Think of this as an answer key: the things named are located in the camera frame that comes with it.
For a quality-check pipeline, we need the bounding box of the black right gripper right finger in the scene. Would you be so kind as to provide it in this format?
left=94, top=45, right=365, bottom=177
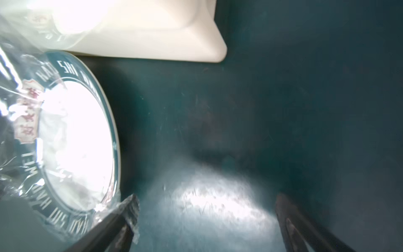
left=275, top=193, right=353, bottom=252

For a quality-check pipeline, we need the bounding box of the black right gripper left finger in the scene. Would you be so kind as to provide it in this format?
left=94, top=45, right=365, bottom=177
left=66, top=194, right=140, bottom=252

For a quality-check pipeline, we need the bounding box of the white plate green rim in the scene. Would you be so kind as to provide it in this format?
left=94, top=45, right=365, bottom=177
left=1, top=51, right=120, bottom=241

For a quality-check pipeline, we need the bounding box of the clear plastic wrap sheet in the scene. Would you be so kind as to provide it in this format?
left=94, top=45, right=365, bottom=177
left=1, top=1, right=140, bottom=245

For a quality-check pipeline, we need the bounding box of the cream plastic wrap dispenser box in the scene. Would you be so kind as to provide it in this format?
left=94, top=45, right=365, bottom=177
left=53, top=1, right=227, bottom=63

